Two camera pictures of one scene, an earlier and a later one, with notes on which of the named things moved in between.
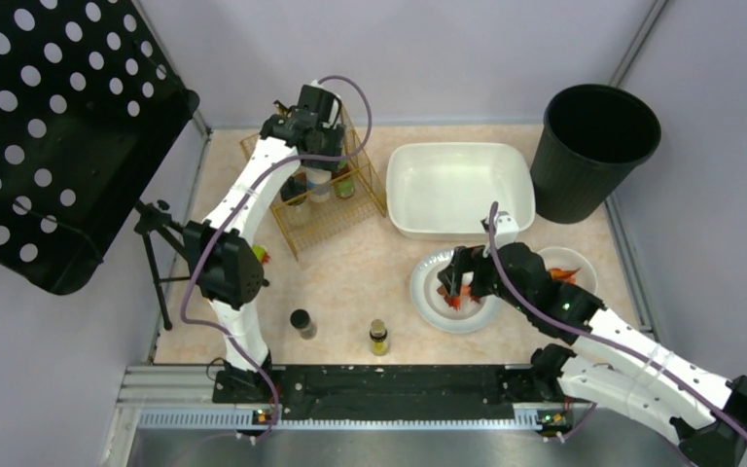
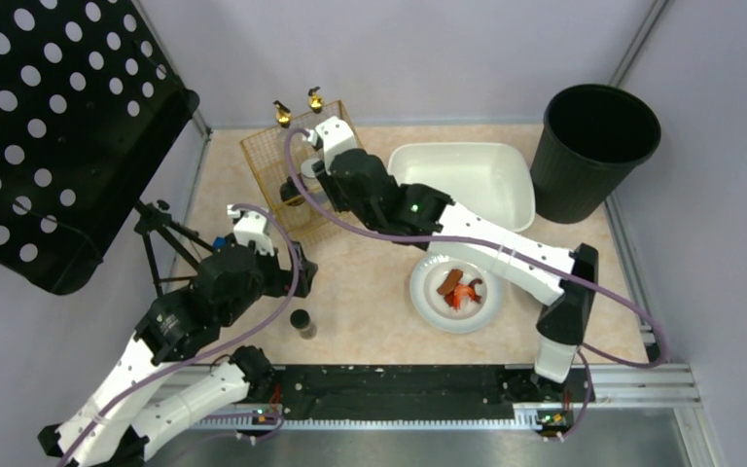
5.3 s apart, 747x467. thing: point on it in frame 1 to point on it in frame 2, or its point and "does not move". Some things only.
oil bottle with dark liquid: x=279 y=108 does not move
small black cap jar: x=301 y=320 does not move
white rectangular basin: x=443 y=191 does not move
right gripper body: x=462 y=269 to x=293 y=191
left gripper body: x=321 y=143 to x=302 y=273
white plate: x=474 y=315 does not move
